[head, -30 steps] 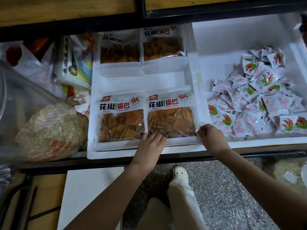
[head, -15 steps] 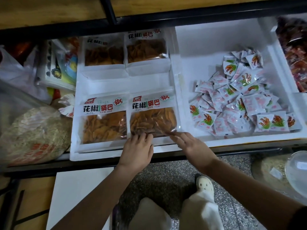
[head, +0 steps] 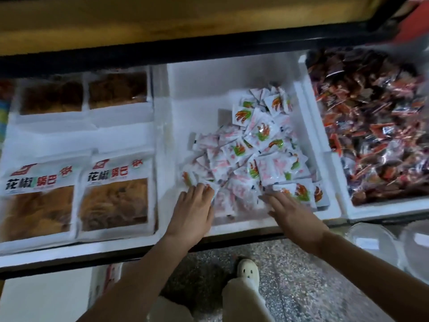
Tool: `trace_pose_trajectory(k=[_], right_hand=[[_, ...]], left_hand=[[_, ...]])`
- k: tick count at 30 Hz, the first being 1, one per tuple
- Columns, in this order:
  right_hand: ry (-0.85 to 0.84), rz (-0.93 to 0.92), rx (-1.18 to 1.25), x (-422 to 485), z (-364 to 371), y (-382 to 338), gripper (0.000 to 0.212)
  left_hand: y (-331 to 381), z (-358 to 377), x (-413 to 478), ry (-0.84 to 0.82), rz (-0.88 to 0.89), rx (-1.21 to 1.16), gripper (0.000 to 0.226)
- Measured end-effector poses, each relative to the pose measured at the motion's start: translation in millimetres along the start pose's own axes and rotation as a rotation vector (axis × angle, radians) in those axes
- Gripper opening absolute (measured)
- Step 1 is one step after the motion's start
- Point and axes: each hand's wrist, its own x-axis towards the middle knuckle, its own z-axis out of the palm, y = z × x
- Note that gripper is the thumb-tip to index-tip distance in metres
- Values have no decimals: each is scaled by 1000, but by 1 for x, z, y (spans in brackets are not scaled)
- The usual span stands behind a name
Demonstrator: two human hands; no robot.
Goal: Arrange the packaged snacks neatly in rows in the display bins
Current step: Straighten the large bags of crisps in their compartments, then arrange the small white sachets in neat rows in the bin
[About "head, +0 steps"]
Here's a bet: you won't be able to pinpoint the person's right hand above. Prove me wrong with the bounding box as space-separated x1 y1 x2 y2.
261 190 331 256

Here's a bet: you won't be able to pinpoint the person's left hand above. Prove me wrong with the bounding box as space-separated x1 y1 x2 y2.
164 183 217 251

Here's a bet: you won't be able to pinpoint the white bag of orange crisps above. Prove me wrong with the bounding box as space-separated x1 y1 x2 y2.
0 152 92 256
86 67 156 127
13 73 88 126
77 147 159 243

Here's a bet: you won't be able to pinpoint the pile of white printed packets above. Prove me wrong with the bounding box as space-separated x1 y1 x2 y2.
180 84 331 219

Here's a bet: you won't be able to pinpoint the pile of dark red packets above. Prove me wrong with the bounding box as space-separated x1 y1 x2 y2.
307 49 429 205

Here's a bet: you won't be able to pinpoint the person's left forearm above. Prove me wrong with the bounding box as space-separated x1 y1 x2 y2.
77 234 202 322

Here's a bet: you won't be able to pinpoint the person's right white shoe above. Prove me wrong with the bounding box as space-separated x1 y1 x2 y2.
236 258 261 294

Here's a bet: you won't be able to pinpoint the person's beige trousers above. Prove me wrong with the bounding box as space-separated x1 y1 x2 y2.
147 277 276 322

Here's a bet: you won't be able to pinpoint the clear round plastic tub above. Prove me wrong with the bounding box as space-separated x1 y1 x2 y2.
347 222 402 267

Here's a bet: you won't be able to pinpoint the white red printed carton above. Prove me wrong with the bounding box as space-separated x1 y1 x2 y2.
89 263 124 310

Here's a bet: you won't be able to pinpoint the white foam slab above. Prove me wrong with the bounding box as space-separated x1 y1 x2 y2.
0 265 96 322

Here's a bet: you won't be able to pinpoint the red scalloped sign yellow lettering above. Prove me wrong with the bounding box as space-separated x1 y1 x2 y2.
395 0 429 44

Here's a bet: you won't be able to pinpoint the black metal guard rail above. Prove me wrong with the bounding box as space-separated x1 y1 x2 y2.
0 0 418 79

